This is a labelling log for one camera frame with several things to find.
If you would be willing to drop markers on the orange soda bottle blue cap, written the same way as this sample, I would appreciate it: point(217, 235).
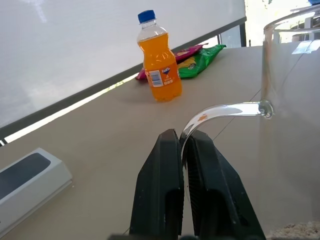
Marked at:
point(161, 65)

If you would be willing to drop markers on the oatmeal flakes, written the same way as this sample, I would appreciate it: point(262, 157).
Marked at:
point(296, 231)

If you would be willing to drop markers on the clear glass mug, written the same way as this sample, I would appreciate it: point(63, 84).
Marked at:
point(287, 140)

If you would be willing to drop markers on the white box with dark panel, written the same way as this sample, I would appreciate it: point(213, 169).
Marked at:
point(27, 185)

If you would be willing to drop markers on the green snack bag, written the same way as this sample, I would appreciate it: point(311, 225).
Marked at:
point(200, 61)

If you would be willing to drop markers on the pink snack bag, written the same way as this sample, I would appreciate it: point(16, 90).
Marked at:
point(183, 53)

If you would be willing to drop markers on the white board with dark frame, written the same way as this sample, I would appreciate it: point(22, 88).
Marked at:
point(75, 50)

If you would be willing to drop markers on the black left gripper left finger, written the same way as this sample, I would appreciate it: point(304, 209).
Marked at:
point(156, 185)

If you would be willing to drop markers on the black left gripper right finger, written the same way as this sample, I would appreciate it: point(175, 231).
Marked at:
point(217, 190)

